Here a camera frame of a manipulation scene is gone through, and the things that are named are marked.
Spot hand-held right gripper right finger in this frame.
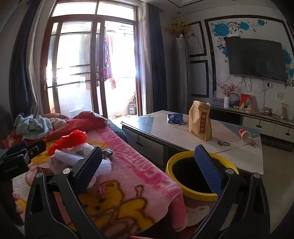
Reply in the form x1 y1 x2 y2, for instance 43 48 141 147
191 144 270 239

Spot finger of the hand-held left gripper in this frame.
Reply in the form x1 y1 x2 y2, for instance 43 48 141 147
0 141 28 158
23 139 47 159

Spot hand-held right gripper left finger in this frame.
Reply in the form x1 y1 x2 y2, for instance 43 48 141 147
24 146 108 239

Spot white tissue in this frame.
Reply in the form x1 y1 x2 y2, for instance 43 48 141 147
86 158 112 188

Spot white plastic packet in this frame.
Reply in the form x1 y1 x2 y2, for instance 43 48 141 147
69 142 96 159

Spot dark foil wrapper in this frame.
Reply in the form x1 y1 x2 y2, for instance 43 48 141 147
101 148 114 160

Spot yellow-rimmed trash bin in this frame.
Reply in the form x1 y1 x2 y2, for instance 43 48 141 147
165 150 240 230

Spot white paper sheet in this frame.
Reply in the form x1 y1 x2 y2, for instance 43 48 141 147
49 149 84 175

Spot red plastic bag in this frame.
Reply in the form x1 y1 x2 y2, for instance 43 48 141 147
47 129 88 157

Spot person's left hand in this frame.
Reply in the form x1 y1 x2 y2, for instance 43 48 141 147
12 193 23 214

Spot light blue clothing pile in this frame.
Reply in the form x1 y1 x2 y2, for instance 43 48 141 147
14 114 54 140

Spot white coffee table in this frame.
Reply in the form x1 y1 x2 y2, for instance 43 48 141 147
121 110 264 175

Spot brown paper bag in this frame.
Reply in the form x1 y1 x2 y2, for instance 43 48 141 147
188 100 213 141

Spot blue quilted sofa cover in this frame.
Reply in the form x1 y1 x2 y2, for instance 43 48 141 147
107 118 129 143

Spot red quilt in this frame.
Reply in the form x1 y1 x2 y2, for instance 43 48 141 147
1 111 108 150

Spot red paper cup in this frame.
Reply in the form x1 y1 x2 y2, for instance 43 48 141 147
239 129 253 141

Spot pink printed blanket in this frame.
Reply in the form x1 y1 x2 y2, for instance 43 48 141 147
11 125 187 237

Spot blue snack packet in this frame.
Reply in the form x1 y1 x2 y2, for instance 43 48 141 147
167 113 184 124

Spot white television cabinet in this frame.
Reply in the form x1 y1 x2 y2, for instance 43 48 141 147
210 104 294 152

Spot round black ornament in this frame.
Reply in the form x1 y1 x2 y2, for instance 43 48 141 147
228 92 240 108

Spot white vase with red flowers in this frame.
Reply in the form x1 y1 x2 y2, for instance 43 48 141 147
220 83 238 109

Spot brown-framed glass sliding door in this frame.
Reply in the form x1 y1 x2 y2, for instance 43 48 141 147
40 0 143 119

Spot colourful painting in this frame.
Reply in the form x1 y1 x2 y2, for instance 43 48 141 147
239 93 256 111

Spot grey curtain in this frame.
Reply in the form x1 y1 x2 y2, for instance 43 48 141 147
9 0 50 120

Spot grey standing air conditioner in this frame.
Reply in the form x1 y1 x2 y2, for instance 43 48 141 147
176 37 191 108

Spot hanging clothes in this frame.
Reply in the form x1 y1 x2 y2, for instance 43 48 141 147
101 28 117 90

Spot dark blue curtain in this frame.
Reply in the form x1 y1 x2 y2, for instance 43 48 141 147
147 3 168 115

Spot beige curtain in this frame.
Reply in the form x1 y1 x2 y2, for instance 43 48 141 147
138 7 150 115

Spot yellow artificial flowers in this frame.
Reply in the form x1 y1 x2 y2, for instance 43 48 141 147
164 22 192 35

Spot tangle of cables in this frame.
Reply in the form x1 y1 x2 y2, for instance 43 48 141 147
257 108 285 119

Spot wall-mounted television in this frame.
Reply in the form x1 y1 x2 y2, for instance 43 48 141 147
224 37 288 83

